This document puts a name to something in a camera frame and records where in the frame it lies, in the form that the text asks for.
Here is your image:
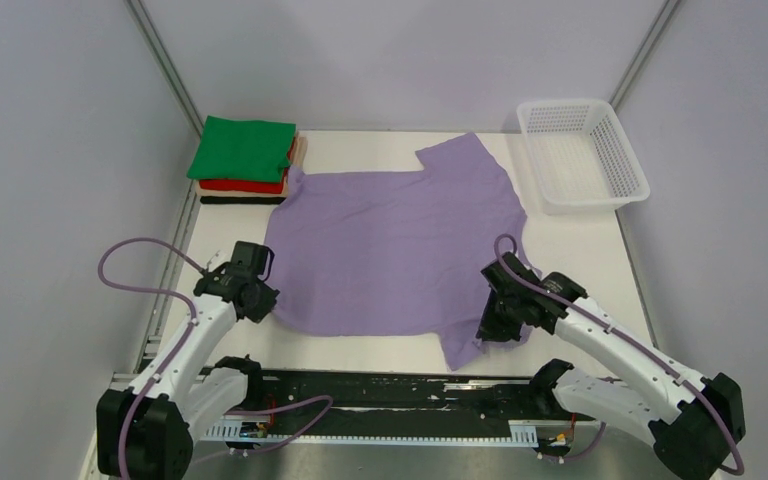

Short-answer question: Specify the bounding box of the black folded t shirt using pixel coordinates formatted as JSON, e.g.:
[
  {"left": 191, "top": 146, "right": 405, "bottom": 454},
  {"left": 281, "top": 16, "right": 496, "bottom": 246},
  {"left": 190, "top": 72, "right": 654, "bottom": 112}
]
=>
[{"left": 199, "top": 196, "right": 286, "bottom": 205}]

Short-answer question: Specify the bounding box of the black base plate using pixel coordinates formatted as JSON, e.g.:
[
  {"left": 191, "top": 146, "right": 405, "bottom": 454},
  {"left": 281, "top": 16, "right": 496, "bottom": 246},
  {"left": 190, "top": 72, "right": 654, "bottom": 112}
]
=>
[{"left": 232, "top": 369, "right": 573, "bottom": 440}]

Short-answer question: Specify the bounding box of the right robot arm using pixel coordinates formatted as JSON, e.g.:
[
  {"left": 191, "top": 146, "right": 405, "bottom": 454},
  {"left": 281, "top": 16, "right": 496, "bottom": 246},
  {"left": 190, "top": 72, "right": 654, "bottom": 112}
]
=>
[{"left": 477, "top": 252, "right": 747, "bottom": 479}]

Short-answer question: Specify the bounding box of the white plastic basket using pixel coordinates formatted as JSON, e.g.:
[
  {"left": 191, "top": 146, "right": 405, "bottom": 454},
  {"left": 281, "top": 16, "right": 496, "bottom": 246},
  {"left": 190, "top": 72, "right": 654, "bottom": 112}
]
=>
[{"left": 516, "top": 98, "right": 651, "bottom": 215}]

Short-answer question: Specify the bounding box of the white slotted cable duct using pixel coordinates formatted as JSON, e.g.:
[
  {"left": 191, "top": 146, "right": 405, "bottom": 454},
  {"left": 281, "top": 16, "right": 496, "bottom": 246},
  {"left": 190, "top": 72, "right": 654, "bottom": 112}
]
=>
[{"left": 201, "top": 418, "right": 539, "bottom": 448}]

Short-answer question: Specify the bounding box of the beige folded t shirt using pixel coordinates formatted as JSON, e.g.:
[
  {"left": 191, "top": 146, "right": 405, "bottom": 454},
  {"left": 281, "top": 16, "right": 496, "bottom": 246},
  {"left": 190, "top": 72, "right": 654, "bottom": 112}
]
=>
[{"left": 196, "top": 135, "right": 307, "bottom": 197}]

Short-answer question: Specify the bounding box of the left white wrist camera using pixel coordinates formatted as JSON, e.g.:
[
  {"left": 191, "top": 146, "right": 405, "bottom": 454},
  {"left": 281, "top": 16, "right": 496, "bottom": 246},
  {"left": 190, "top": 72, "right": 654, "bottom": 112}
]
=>
[{"left": 204, "top": 250, "right": 230, "bottom": 272}]

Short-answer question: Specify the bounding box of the lavender t shirt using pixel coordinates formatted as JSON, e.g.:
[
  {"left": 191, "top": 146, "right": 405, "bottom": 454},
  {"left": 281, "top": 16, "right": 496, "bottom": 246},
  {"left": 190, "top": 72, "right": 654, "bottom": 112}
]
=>
[{"left": 265, "top": 133, "right": 527, "bottom": 370}]

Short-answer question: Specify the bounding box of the red folded t shirt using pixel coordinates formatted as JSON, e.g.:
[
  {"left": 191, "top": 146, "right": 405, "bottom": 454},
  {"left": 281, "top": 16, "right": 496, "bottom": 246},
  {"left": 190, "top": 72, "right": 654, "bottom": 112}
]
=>
[{"left": 198, "top": 142, "right": 296, "bottom": 196}]

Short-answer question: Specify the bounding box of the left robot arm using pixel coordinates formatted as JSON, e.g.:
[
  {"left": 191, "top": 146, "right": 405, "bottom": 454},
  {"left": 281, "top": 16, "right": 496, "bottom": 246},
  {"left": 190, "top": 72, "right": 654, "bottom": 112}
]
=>
[{"left": 96, "top": 241, "right": 279, "bottom": 479}]

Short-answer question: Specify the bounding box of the green folded t shirt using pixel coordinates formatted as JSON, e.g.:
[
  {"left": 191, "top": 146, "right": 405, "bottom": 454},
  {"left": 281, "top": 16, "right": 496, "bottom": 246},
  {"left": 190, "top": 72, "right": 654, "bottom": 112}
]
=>
[{"left": 187, "top": 116, "right": 297, "bottom": 183}]

